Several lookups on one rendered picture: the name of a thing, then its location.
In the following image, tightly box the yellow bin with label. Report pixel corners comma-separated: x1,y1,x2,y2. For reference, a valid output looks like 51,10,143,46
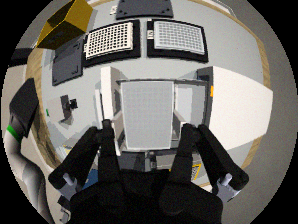
36,0,93,50

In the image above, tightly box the dark blue open bin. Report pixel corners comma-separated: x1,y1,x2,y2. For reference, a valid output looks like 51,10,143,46
83,169,98,189

